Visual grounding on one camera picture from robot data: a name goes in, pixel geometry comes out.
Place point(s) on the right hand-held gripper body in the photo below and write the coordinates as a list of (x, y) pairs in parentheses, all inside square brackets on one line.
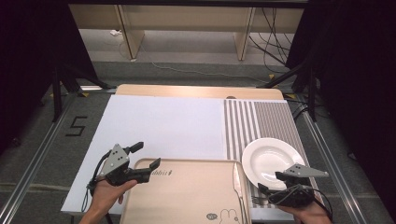
[(295, 196)]

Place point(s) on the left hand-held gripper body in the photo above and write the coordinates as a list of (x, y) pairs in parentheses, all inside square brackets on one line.
[(116, 165)]

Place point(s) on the silver fork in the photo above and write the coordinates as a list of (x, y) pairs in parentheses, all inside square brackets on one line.
[(258, 200)]

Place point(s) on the white ceramic plate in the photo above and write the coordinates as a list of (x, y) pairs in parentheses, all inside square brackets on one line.
[(267, 158)]

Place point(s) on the silver table knife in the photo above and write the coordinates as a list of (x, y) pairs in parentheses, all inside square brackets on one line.
[(237, 180)]

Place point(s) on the beige plastic tray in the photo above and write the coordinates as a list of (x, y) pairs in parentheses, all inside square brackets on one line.
[(186, 193)]

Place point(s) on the person's right hand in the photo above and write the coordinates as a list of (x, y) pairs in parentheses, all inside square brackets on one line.
[(308, 216)]

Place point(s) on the person's left hand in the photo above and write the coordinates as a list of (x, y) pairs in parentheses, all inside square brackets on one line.
[(107, 196)]

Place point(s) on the striped grey white placemat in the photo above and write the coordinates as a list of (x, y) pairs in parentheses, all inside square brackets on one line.
[(274, 121)]

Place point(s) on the light wooden table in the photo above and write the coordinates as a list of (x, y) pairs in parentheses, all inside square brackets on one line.
[(193, 91)]

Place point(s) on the black metal stand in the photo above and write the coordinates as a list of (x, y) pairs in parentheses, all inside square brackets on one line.
[(56, 93), (312, 93)]

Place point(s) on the black curtain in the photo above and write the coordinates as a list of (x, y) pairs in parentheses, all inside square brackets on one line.
[(351, 77), (34, 46)]

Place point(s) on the beige background desk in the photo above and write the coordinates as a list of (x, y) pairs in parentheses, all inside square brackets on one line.
[(186, 18)]

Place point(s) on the aluminium floor rail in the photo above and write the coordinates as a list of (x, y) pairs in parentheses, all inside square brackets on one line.
[(34, 161), (333, 168)]

